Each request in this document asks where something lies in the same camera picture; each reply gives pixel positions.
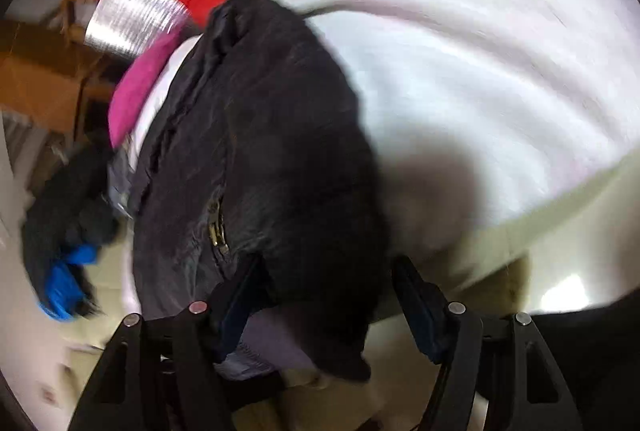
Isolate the blue jacket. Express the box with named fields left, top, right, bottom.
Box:
left=39, top=245, right=98, bottom=322

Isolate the pink pillow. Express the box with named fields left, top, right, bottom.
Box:
left=109, top=28, right=186, bottom=149

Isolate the wooden cabinet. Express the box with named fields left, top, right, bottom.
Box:
left=0, top=21, right=118, bottom=137

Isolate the black puffer jacket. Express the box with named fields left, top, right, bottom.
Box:
left=127, top=0, right=393, bottom=382

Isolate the grey garment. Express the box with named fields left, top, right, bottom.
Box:
left=107, top=151, right=143, bottom=219

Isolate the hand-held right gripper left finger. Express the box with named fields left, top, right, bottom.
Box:
left=67, top=253, right=281, bottom=431

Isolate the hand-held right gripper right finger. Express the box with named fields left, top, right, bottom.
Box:
left=392, top=255, right=583, bottom=431

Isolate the white quilted blanket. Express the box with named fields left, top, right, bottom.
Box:
left=125, top=0, right=640, bottom=292

